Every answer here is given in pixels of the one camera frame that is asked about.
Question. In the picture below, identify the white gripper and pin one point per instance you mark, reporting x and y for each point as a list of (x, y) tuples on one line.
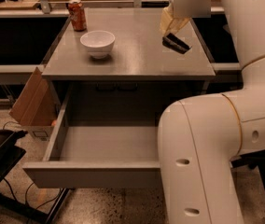
[(190, 2)]

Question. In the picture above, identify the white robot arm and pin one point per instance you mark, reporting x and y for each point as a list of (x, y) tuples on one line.
[(201, 138)]

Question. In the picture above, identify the black drawer handle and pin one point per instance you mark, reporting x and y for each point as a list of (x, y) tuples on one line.
[(116, 87)]

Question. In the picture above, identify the dark rxbar chocolate bar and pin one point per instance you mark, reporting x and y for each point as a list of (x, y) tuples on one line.
[(173, 42)]

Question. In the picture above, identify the grey cabinet with top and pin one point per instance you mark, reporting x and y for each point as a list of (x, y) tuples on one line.
[(138, 56)]

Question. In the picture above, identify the white ceramic bowl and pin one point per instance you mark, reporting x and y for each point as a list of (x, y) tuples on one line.
[(98, 44)]

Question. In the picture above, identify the brown cardboard box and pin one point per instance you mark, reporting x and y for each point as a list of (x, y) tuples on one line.
[(35, 110)]

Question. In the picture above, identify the orange soda can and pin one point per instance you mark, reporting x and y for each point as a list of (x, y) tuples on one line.
[(77, 15)]

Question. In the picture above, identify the open grey top drawer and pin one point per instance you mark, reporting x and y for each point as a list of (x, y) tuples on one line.
[(104, 138)]

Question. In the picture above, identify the black cart at left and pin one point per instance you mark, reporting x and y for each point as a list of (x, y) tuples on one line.
[(10, 155)]

